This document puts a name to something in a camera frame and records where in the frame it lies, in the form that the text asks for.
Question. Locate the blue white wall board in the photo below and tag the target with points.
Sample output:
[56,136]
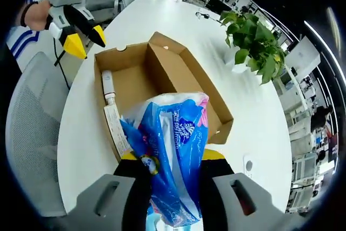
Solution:
[24,41]

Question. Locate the grey mesh office chair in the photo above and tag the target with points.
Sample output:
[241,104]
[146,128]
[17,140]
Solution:
[32,122]

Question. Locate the white bottle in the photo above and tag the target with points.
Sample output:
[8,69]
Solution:
[108,87]

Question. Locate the person's left hand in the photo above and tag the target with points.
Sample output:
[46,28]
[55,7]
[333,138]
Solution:
[36,16]

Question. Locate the blue tissue pack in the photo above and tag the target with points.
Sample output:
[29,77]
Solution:
[173,144]

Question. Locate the brown cardboard shoe box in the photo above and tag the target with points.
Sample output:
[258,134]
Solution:
[175,71]

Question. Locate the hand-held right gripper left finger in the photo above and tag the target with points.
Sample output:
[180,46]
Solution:
[108,201]

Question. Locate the green potted plant white pot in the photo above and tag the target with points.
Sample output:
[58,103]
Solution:
[254,39]

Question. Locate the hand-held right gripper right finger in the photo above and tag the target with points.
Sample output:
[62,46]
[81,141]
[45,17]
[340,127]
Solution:
[238,195]

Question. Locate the white table socket strip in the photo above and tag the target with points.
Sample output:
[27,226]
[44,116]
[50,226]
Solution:
[248,171]

